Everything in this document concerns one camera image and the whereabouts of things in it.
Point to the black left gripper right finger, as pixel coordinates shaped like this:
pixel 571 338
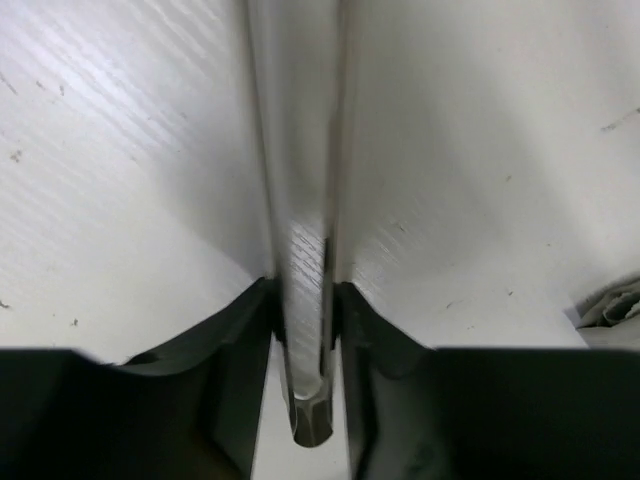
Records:
pixel 414 412

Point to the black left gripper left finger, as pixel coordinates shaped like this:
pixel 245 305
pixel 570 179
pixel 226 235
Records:
pixel 186 409

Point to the metal bread tongs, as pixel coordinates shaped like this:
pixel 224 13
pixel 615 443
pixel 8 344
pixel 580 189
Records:
pixel 300 60

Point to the grey placemat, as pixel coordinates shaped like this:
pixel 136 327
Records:
pixel 617 303

